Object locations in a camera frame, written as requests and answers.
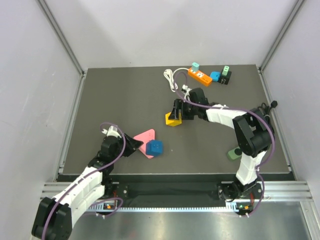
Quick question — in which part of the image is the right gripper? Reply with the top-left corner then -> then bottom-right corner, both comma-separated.
169,99 -> 199,120

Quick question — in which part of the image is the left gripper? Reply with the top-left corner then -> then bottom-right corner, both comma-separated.
111,132 -> 143,162

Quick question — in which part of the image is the yellow cube plug adapter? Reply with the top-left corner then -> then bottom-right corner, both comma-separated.
165,112 -> 182,127

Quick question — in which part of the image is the pink triangular socket adapter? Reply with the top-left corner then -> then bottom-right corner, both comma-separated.
133,128 -> 156,159

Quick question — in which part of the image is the blue cube plug adapter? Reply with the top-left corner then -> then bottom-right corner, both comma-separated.
145,139 -> 164,157

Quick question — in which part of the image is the green power strip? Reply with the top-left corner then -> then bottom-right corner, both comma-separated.
227,147 -> 242,161

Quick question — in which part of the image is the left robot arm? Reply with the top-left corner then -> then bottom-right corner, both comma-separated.
31,133 -> 143,240

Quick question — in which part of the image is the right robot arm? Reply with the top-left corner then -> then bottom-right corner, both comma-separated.
165,88 -> 275,198

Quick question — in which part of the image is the blue rounded plug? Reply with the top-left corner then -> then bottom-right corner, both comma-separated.
209,71 -> 221,82

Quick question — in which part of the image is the black socket block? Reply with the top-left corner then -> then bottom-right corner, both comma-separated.
217,71 -> 232,85

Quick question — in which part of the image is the orange power strip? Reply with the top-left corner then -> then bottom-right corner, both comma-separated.
187,68 -> 213,87

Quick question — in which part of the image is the teal charger on orange strip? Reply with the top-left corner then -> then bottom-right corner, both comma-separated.
191,62 -> 200,72

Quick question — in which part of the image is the mint green charger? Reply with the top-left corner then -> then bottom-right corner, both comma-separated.
221,65 -> 230,76

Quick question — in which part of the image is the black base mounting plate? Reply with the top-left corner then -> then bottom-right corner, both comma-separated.
107,182 -> 262,200

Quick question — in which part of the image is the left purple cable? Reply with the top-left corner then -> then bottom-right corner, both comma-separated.
41,121 -> 126,240

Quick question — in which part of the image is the purple cable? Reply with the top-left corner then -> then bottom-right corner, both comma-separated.
174,71 -> 276,218
41,121 -> 126,240

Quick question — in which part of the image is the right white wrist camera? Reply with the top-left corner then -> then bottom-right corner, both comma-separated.
181,84 -> 192,101

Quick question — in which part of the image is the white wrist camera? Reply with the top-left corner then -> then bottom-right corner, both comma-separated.
101,126 -> 121,138
181,84 -> 192,101

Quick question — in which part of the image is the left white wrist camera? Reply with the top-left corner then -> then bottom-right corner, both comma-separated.
101,126 -> 121,138

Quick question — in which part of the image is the white coiled power cable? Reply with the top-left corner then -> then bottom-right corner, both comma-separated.
163,67 -> 190,93

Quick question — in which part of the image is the white slotted cable duct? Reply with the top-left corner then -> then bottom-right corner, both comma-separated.
86,201 -> 253,214

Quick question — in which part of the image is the black coiled power cable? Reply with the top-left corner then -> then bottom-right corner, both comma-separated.
257,100 -> 279,126

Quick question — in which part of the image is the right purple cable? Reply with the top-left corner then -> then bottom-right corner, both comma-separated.
174,71 -> 276,218

